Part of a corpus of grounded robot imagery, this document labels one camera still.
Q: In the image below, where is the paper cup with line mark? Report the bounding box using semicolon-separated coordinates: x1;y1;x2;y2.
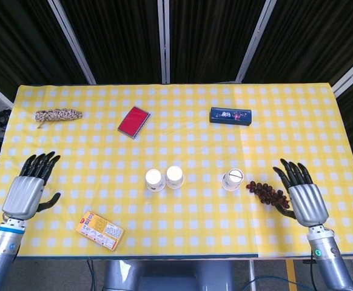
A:
221;168;244;192

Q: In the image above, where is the blue floor cable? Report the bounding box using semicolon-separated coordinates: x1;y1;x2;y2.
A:
86;259;97;291
242;276;309;291

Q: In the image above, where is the yellow printed carton box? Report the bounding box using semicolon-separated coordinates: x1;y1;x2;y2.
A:
75;210;125;251

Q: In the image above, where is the dark blue printed box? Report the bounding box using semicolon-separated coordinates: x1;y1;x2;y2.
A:
209;107;252;127

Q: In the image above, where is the paper cup with green flower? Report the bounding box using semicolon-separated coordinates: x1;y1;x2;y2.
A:
166;165;184;190

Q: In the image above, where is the black curtain panel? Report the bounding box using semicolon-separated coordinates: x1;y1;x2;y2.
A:
169;0;267;84
56;0;163;85
243;0;353;87
0;0;89;102

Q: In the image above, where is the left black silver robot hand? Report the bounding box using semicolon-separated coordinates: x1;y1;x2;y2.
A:
2;151;62;221

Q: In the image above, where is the dark red grape bunch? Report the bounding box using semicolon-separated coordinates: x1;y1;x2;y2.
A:
245;181;291;210

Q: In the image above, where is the braided beige rope bundle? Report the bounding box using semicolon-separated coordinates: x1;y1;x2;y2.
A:
35;108;84;129

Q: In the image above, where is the red stamp pad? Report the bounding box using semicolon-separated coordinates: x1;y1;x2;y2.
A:
117;105;151;140

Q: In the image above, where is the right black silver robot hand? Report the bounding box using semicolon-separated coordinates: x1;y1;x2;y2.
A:
272;158;330;227

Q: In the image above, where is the paper cup with dark flower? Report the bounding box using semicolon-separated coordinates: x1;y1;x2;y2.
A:
145;168;167;192

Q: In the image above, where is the white table leg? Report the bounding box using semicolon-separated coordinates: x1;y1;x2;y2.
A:
248;259;257;291

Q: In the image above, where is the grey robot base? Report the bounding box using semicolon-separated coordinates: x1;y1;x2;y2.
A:
103;259;235;291

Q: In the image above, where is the yellow white checkered tablecloth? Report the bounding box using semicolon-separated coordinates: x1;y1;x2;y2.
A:
0;83;353;261

